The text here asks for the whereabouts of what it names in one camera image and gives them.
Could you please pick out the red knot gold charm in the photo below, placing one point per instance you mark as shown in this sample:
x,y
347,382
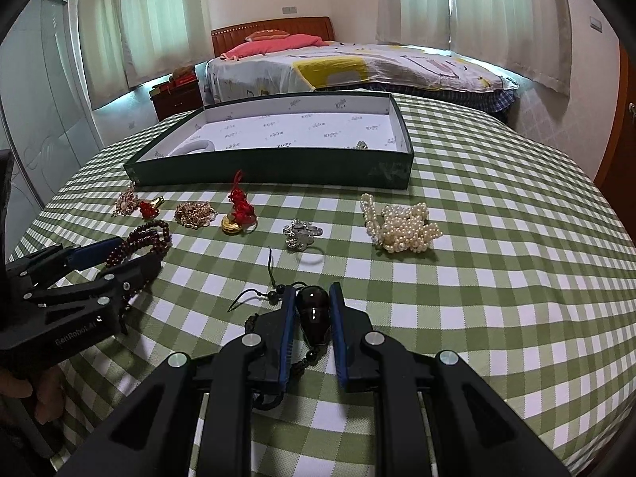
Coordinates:
x,y
242,215

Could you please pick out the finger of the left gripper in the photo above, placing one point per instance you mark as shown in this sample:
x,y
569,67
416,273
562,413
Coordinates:
x,y
133,276
54,262

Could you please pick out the left white curtain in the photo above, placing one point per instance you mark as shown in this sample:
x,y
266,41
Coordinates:
x,y
125,43

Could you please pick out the white jade bangle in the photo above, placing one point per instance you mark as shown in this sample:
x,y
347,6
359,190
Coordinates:
x,y
193,147

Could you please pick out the wall light switch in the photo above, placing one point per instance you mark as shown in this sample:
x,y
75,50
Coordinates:
x,y
596,24

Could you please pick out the bed with patterned sheet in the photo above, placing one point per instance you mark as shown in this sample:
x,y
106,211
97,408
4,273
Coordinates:
x,y
419,71

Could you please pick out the wooden headboard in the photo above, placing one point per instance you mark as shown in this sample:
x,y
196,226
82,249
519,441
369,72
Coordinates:
x,y
226,38

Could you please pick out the small red knot charm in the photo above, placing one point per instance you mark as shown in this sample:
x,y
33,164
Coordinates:
x,y
149,209

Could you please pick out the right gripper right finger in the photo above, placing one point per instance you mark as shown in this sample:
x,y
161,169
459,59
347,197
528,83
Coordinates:
x,y
432,415

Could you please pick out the red boxes on nightstand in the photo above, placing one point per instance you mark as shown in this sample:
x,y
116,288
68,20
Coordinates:
x,y
182,76

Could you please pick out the white curtain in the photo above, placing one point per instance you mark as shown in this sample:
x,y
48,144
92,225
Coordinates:
x,y
529,37
125,43

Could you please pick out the pearl flower brooch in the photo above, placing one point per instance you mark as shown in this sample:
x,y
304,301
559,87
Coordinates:
x,y
126,203

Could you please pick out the person left hand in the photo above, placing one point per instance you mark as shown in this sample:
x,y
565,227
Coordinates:
x,y
48,392

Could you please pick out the right white curtain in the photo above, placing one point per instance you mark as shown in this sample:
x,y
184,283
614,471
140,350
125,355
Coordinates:
x,y
529,37

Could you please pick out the black stone pendant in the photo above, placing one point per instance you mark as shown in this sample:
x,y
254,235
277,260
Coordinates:
x,y
311,310

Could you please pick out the glass wardrobe door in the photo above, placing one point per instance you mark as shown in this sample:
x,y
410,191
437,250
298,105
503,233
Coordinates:
x,y
43,120

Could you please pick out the pink pillow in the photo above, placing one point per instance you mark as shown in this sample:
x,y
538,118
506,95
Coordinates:
x,y
273,45

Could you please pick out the dark green tray box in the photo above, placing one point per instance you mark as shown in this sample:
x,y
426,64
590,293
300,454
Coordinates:
x,y
301,138

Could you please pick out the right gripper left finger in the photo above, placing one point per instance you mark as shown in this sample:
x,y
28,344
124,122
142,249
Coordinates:
x,y
193,413

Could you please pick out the green checkered tablecloth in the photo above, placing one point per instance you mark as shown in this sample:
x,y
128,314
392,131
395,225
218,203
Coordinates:
x,y
532,281

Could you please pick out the dark wooden nightstand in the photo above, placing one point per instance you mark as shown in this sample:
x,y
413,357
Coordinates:
x,y
170,99

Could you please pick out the brown wooden door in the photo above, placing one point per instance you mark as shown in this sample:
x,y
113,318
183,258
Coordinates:
x,y
616,176

